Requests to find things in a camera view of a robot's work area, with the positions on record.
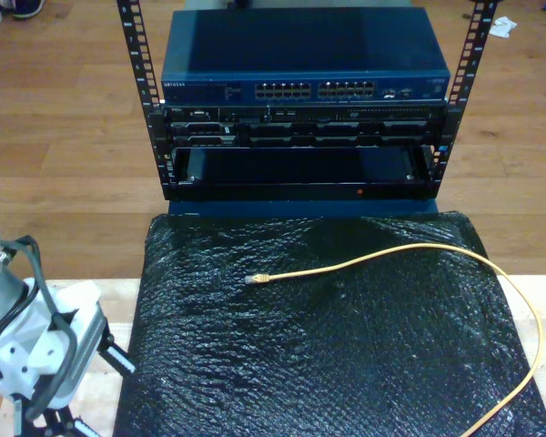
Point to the black bubble wrap mat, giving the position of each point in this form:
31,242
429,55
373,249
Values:
300,364

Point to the dark blue base panel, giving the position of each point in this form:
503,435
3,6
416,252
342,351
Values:
300,209

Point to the black rack server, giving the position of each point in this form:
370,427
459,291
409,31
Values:
346,132

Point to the person's dark blue shoe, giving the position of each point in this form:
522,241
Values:
27,8

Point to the white crumpled paper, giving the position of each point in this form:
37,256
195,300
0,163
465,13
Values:
502,27

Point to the black perforated rack post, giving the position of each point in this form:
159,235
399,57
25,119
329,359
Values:
133,50
481,45

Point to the blue network switch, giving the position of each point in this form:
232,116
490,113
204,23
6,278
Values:
300,45

